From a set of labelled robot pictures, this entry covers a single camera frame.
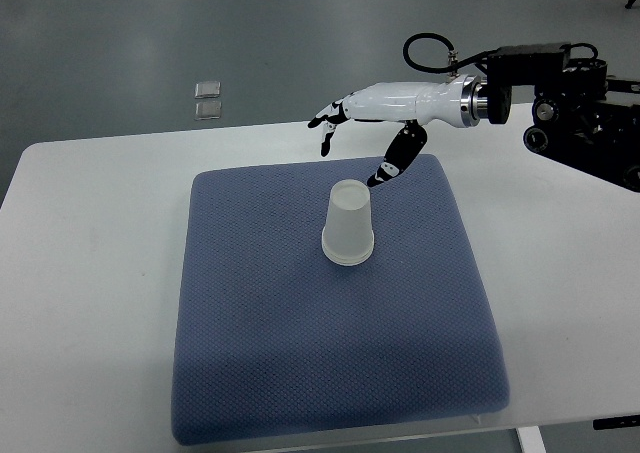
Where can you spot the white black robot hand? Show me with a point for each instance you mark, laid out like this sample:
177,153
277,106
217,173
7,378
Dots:
460,103

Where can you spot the white paper cup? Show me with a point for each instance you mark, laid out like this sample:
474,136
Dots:
347,237

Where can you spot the upper floor socket plate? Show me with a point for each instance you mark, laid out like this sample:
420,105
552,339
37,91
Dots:
207,89

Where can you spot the white table leg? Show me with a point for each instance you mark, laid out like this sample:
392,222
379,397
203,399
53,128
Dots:
530,440

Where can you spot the black table control panel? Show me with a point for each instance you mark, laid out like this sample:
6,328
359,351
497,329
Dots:
618,422

